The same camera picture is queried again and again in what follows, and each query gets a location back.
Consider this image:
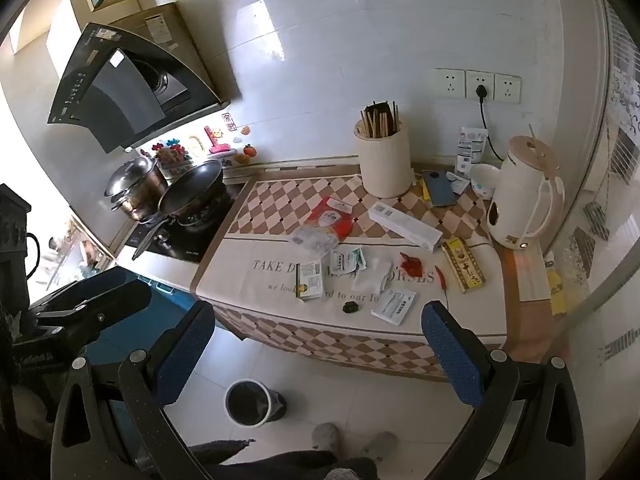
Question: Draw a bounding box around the person's left grey slipper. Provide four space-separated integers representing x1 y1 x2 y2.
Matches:
311 422 342 454

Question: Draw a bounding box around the black frying pan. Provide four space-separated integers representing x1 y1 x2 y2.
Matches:
131 159 225 261

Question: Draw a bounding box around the red snack packet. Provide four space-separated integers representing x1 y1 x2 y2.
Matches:
305 197 357 242

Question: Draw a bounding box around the row of colourful wall hooks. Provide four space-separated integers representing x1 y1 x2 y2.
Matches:
139 114 259 167

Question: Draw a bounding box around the white tissue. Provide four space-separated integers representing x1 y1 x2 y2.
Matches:
350 255 394 294

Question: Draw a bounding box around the black gas cooktop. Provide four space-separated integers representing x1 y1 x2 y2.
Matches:
124 180 247 264

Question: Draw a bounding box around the stainless steel pot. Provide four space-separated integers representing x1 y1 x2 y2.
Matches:
103 157 169 222

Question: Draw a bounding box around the clear plastic wrapper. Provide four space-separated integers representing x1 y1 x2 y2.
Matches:
291 224 342 257

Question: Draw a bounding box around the gold yellow box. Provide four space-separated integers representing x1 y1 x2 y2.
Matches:
442 238 487 294

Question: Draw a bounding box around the window with patterned film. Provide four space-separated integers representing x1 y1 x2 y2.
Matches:
597 0 640 196

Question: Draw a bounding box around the white paper sheet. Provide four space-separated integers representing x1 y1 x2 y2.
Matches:
514 249 552 304

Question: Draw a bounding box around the small yellow packet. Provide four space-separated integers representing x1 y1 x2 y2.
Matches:
546 267 567 316

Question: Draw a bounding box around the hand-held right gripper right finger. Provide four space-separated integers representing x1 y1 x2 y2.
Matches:
421 301 587 480

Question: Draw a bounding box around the black range hood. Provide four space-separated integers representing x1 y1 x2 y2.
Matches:
49 22 232 155

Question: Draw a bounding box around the white wall socket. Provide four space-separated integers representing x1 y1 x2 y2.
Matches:
465 70 496 101
433 67 466 97
494 73 522 104

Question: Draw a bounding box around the white printed sachet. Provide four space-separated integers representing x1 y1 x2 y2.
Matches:
370 288 417 326

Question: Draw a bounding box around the chequered tablecloth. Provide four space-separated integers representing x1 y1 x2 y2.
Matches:
192 167 512 382

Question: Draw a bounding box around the small white and yellow box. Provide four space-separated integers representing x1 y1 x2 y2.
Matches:
294 259 324 302

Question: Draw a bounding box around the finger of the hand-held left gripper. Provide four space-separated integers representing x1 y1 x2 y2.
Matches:
35 304 151 356
30 266 153 317

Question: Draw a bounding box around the wooden hood duct cover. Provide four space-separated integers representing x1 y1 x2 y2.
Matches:
134 2 232 107

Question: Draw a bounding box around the teal cabinet door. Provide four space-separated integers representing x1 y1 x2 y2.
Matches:
82 270 202 456

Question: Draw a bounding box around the cream chopstick holder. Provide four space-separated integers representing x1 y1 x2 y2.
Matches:
353 119 414 199

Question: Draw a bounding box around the white bowl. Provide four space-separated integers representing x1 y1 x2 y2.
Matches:
469 162 502 201

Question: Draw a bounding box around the person's dark fleece clothing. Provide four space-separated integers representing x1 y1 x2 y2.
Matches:
187 437 379 480

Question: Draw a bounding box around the blue smartphone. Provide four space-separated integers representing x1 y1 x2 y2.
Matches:
421 169 459 207

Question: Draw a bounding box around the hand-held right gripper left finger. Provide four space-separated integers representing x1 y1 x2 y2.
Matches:
50 300 217 480

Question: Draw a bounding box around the dark bin with white rim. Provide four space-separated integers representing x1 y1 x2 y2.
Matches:
224 380 289 429

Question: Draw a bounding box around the green and white sachet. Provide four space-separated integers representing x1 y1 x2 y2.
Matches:
329 247 369 276

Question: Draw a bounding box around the white electric kettle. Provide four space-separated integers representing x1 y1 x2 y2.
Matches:
486 134 567 251

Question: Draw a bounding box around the long white box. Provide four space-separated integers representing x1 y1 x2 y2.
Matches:
368 202 444 254

